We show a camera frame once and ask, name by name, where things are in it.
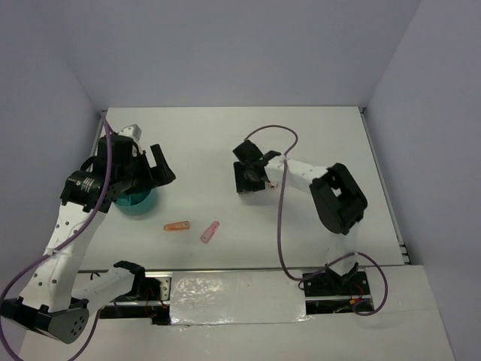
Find teal round organizer container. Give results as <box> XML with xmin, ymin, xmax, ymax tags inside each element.
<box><xmin>114</xmin><ymin>189</ymin><xmax>158</xmax><ymax>217</ymax></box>

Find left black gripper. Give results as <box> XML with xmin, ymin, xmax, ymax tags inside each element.
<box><xmin>117</xmin><ymin>144</ymin><xmax>176</xmax><ymax>196</ymax></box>

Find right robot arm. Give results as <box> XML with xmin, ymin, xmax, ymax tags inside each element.
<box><xmin>233</xmin><ymin>138</ymin><xmax>368</xmax><ymax>282</ymax></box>

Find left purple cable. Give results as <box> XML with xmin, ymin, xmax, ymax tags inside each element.
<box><xmin>0</xmin><ymin>117</ymin><xmax>113</xmax><ymax>361</ymax></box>

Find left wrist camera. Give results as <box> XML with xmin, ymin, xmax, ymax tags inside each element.
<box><xmin>119</xmin><ymin>124</ymin><xmax>142</xmax><ymax>142</ymax></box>

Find pink correction tape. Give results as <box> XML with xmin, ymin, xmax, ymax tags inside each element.
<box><xmin>200</xmin><ymin>221</ymin><xmax>220</xmax><ymax>244</ymax></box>

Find silver foil sheet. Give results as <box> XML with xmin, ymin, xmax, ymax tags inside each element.
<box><xmin>170</xmin><ymin>271</ymin><xmax>309</xmax><ymax>326</ymax></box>

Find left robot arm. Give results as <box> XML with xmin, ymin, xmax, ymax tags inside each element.
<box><xmin>1</xmin><ymin>133</ymin><xmax>176</xmax><ymax>344</ymax></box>

